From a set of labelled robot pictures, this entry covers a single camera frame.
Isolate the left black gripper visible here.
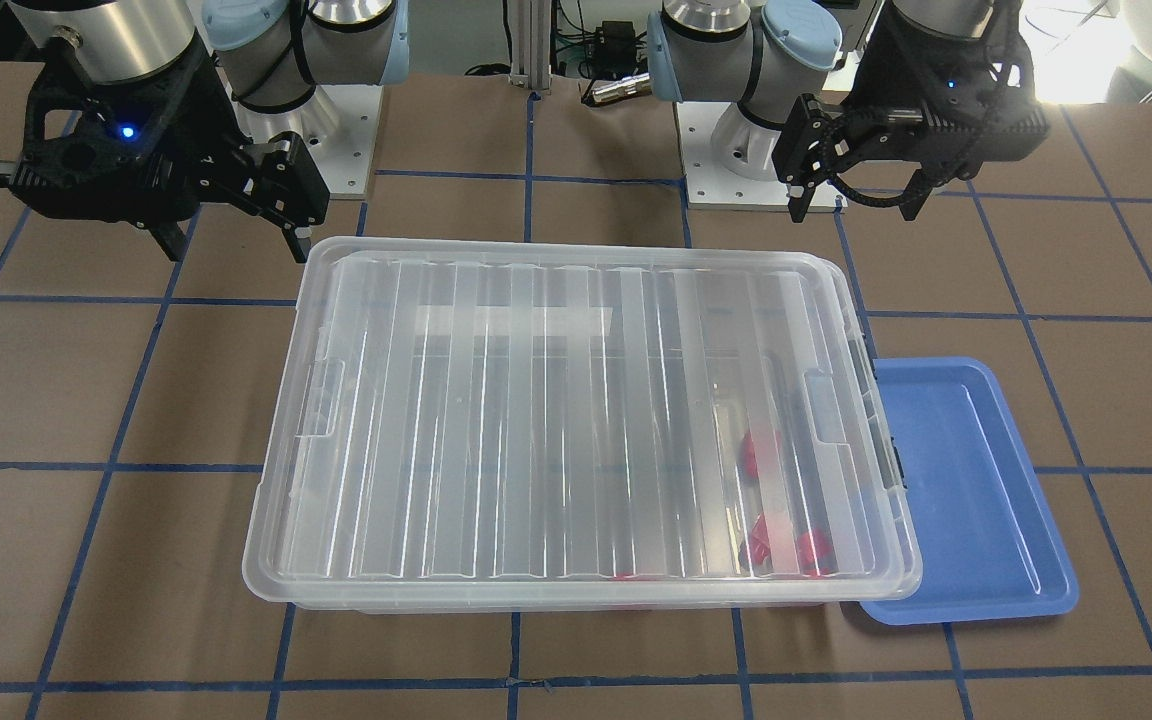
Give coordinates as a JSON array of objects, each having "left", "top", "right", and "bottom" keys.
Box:
[{"left": 773, "top": 8, "right": 1051, "bottom": 223}]

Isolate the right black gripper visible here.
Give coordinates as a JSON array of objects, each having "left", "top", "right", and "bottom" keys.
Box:
[{"left": 8, "top": 36, "right": 329, "bottom": 264}]

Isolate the clear plastic box lid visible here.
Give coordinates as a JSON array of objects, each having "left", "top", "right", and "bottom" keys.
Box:
[{"left": 242, "top": 236, "right": 924, "bottom": 608}]

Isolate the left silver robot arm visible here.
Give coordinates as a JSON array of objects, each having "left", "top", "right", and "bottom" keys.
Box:
[{"left": 646, "top": 1, "right": 1049, "bottom": 223}]

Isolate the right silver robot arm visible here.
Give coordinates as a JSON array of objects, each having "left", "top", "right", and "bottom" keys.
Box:
[{"left": 3, "top": 1, "right": 410, "bottom": 262}]

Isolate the clear plastic storage box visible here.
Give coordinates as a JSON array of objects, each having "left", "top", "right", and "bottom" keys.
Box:
[{"left": 286, "top": 250, "right": 909, "bottom": 613}]

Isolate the red block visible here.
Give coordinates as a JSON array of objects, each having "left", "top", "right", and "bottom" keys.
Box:
[
  {"left": 740, "top": 511, "right": 794, "bottom": 577},
  {"left": 795, "top": 528, "right": 836, "bottom": 578}
]

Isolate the blue plastic tray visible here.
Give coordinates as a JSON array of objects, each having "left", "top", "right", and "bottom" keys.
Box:
[{"left": 863, "top": 356, "right": 1082, "bottom": 626}]

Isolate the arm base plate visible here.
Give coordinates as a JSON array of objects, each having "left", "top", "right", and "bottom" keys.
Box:
[
  {"left": 675, "top": 103, "right": 791, "bottom": 211},
  {"left": 234, "top": 85, "right": 384, "bottom": 200}
]

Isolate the aluminium frame post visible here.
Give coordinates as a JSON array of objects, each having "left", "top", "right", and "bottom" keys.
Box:
[{"left": 505, "top": 1, "right": 554, "bottom": 96}]

